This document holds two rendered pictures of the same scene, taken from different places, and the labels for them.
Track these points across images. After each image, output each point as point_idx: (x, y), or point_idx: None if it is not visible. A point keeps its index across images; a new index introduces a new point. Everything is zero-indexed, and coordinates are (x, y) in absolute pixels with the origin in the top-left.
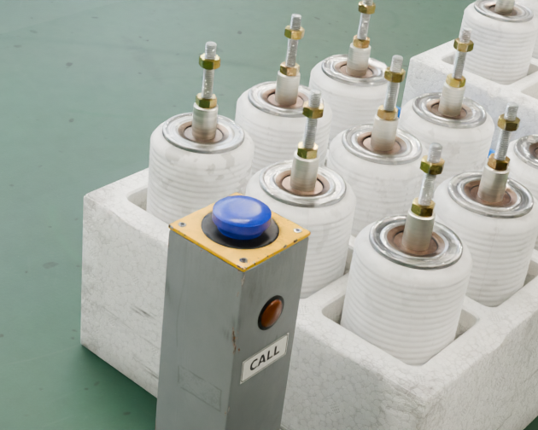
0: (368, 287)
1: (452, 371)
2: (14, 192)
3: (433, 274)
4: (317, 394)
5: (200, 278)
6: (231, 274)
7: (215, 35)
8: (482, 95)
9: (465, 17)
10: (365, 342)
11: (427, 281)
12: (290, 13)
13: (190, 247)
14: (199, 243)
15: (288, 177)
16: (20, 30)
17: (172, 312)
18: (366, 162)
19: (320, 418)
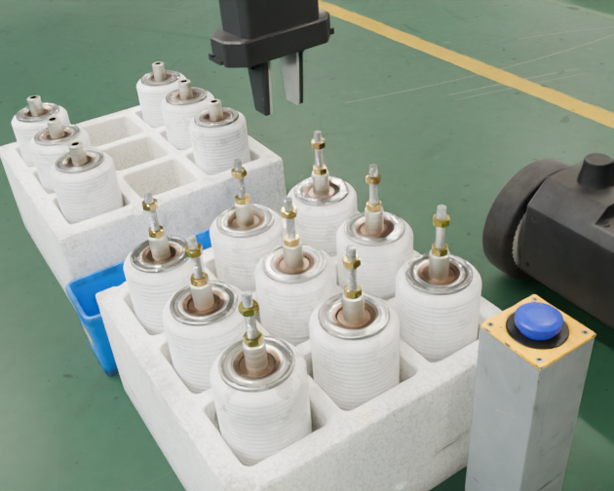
0: (461, 316)
1: (499, 311)
2: None
3: (476, 274)
4: (467, 400)
5: (563, 374)
6: (588, 346)
7: None
8: (132, 219)
9: (67, 183)
10: (471, 346)
11: (479, 280)
12: None
13: (557, 363)
14: (564, 354)
15: (341, 321)
16: None
17: (539, 420)
18: (320, 277)
19: (471, 411)
